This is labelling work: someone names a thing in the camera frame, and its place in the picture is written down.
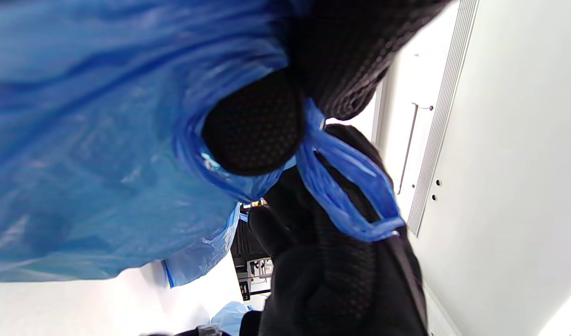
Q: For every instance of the linear ceiling vent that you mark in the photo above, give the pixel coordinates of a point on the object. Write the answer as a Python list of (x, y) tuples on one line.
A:
[(446, 107)]

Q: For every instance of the person's left hand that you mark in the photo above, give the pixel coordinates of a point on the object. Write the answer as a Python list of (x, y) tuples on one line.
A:
[(350, 56)]

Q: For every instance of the black light mount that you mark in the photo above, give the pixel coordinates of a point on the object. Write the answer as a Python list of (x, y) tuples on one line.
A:
[(425, 108)]

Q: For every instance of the person's right hand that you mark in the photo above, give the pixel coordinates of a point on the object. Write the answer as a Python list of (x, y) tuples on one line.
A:
[(336, 289)]

